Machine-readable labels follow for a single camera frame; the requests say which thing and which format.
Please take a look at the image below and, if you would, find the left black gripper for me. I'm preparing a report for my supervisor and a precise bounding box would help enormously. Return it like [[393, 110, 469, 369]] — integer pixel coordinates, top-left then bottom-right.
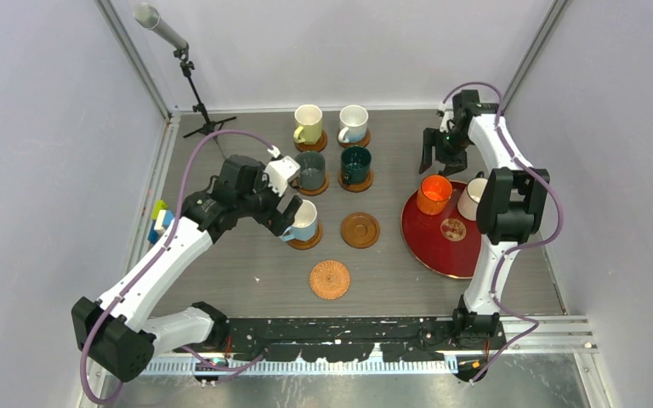
[[236, 164, 301, 235]]

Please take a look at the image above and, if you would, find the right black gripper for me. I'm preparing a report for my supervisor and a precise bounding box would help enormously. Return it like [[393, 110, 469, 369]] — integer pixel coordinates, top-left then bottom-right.
[[418, 127, 471, 178]]

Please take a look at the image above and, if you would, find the brown wooden coaster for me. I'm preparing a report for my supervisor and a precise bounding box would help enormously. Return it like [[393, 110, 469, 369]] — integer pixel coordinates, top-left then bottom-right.
[[340, 212, 381, 249], [338, 130, 371, 149], [287, 223, 323, 250], [294, 130, 328, 152], [338, 168, 375, 194], [291, 173, 330, 196]]

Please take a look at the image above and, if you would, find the orange mug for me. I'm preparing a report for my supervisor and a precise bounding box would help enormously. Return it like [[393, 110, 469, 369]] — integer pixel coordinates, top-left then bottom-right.
[[416, 174, 453, 215]]

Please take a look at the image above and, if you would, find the dark grey mug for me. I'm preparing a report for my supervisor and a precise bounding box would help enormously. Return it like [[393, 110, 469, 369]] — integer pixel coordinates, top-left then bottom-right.
[[291, 151, 327, 190]]

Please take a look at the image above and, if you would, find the cream mug black rim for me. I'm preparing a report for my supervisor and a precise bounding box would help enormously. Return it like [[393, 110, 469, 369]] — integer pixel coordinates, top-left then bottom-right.
[[457, 177, 488, 221]]

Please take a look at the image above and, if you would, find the woven rattan coaster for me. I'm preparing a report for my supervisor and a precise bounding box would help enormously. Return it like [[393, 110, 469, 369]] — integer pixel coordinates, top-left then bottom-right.
[[309, 260, 351, 300]]

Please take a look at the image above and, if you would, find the dark green mug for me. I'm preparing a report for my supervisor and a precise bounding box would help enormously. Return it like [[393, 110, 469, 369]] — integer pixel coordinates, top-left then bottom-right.
[[340, 146, 372, 185]]

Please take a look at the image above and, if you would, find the white mug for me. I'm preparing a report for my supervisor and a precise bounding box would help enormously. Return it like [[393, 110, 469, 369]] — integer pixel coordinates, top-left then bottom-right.
[[338, 105, 369, 144]]

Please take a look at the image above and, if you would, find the red round tray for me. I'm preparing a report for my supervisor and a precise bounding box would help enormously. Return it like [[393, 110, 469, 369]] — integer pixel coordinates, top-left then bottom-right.
[[400, 180, 482, 280]]

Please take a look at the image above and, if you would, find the pale yellow mug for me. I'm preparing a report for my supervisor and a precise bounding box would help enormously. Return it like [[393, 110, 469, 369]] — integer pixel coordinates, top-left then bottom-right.
[[293, 105, 323, 145]]

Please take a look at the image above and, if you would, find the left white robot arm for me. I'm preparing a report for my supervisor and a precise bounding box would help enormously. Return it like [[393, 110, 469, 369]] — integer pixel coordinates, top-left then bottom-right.
[[71, 155, 303, 383]]

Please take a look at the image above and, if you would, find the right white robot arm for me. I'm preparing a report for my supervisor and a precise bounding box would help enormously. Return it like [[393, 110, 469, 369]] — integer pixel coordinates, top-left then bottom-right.
[[419, 82, 549, 349]]

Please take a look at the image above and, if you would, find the coloured toy brick stack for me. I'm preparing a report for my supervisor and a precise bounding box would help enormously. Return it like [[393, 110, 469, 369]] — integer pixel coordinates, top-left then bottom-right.
[[147, 200, 174, 245]]

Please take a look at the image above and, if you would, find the grey microphone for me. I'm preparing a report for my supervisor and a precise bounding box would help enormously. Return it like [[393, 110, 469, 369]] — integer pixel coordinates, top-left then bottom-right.
[[133, 3, 189, 52]]

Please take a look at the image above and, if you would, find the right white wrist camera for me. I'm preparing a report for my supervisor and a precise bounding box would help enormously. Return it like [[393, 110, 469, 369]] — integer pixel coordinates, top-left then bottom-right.
[[437, 108, 454, 133]]

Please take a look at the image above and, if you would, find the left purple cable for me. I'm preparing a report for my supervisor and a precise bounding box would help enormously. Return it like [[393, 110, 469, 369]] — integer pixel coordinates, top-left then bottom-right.
[[78, 128, 282, 406]]

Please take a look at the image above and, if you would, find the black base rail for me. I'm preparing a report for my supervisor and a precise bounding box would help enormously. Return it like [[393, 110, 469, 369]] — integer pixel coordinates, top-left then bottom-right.
[[190, 316, 506, 363]]

